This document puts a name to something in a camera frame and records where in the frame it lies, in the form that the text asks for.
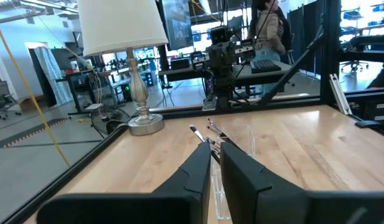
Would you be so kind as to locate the dark partition curtain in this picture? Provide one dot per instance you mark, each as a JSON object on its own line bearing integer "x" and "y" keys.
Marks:
{"x": 307, "y": 31}

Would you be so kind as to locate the black floor fan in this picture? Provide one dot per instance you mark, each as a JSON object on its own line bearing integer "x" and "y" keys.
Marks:
{"x": 101, "y": 119}

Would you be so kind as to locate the large display screen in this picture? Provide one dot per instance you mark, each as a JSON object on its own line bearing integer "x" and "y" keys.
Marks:
{"x": 177, "y": 25}

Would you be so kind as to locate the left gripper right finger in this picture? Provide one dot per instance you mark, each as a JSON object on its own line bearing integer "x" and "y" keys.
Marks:
{"x": 288, "y": 208}

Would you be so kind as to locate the black keyboard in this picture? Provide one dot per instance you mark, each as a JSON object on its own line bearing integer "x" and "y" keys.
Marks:
{"x": 264, "y": 66}

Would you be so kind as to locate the black aluminium table frame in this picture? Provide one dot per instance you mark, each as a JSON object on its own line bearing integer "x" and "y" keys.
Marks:
{"x": 330, "y": 46}

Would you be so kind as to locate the black workbench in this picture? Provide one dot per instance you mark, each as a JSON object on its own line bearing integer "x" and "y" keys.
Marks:
{"x": 81, "y": 90}

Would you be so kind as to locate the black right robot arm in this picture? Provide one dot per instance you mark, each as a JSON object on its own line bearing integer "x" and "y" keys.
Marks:
{"x": 224, "y": 90}

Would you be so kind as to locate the black box with green light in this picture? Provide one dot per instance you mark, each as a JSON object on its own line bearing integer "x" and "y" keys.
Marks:
{"x": 127, "y": 93}

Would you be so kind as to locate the brown cardboard box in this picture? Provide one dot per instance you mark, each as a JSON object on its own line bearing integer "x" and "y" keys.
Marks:
{"x": 31, "y": 104}

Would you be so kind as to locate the shelf with blue bins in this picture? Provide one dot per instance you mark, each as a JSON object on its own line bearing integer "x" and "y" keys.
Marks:
{"x": 353, "y": 15}

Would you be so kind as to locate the black computer box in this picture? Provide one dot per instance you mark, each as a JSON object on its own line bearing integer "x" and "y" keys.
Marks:
{"x": 180, "y": 63}

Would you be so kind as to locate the white shade silver table lamp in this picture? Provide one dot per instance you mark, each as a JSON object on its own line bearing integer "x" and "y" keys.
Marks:
{"x": 117, "y": 28}

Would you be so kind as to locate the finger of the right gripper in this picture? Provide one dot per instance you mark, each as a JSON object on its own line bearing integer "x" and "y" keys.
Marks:
{"x": 226, "y": 59}
{"x": 219, "y": 59}

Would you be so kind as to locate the clear acrylic brush organizer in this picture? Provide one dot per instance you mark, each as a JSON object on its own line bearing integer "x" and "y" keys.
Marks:
{"x": 221, "y": 199}

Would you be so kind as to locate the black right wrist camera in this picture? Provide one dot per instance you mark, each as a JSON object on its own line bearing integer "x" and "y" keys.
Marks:
{"x": 220, "y": 35}

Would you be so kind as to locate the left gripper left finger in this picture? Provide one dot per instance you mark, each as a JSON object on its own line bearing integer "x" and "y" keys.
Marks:
{"x": 148, "y": 208}

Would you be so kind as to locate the black panel with grey sheet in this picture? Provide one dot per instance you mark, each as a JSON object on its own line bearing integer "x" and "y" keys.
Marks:
{"x": 51, "y": 77}

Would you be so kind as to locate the silver aluminium extrusion piece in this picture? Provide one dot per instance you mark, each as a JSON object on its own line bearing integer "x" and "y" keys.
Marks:
{"x": 339, "y": 93}

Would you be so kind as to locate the person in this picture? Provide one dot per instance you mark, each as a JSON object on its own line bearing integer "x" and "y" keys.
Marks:
{"x": 269, "y": 31}

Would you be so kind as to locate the black office chair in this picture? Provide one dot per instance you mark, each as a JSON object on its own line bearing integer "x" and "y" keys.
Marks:
{"x": 353, "y": 66}
{"x": 2, "y": 96}

